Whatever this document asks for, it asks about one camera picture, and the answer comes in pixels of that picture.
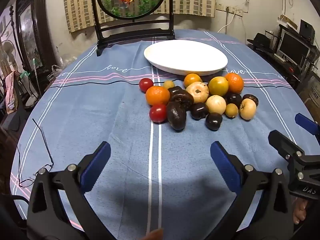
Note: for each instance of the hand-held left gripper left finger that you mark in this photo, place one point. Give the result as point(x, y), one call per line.
point(96, 165)

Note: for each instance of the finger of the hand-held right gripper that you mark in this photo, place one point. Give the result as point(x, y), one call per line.
point(282, 141)
point(306, 121)

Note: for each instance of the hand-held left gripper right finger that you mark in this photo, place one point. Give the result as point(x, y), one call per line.
point(225, 165)

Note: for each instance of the dark purple plum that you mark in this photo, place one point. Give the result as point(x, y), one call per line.
point(214, 121)
point(233, 99)
point(199, 111)

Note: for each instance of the pale cream persimmon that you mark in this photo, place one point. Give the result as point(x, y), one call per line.
point(247, 109)
point(197, 92)
point(216, 104)

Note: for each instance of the dark purple wax apple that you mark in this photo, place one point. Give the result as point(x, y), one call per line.
point(183, 101)
point(176, 116)
point(252, 98)
point(175, 90)

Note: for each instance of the small yellow longan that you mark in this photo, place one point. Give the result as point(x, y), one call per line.
point(169, 84)
point(231, 110)

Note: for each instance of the orange tangerine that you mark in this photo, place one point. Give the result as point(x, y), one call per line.
point(235, 82)
point(157, 96)

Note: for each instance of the yellow-green citrus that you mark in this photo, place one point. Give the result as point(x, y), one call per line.
point(218, 86)

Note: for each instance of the red cherry tomato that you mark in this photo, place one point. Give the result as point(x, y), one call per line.
point(146, 85)
point(158, 113)

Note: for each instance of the yellow-orange citrus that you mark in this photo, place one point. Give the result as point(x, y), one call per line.
point(192, 79)

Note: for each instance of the white oval plate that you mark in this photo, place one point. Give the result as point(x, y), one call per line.
point(185, 55)

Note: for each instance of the person's right hand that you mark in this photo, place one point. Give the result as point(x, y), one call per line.
point(300, 211)

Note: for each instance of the person's left hand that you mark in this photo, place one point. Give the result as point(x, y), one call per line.
point(155, 235)

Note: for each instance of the printed cardboard box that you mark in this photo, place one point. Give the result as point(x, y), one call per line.
point(312, 92)

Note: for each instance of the blue plaid tablecloth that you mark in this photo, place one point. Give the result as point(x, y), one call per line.
point(87, 117)

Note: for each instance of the white keyboard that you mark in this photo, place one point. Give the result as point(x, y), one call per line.
point(280, 57)

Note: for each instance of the thin black eyeglasses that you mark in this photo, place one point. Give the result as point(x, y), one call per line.
point(26, 181)

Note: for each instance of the computer monitor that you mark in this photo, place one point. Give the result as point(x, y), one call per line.
point(292, 47)

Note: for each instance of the black computer desk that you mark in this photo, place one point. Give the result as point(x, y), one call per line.
point(265, 51)

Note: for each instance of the black speaker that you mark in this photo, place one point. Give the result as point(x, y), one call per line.
point(307, 28)

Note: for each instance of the black hat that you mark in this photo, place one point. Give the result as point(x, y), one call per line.
point(260, 39)

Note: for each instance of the long yellow box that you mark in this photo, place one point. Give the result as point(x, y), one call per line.
point(288, 21)

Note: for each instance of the clear plastic bag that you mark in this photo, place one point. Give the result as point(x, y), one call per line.
point(56, 71)

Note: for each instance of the pink cloth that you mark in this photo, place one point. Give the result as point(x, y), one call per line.
point(11, 90)

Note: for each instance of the electric fan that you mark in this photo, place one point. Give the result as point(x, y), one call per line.
point(7, 51)

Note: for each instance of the white wall socket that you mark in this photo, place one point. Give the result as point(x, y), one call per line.
point(231, 10)

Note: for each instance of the dark carved wooden frame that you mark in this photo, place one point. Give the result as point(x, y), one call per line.
point(27, 30)

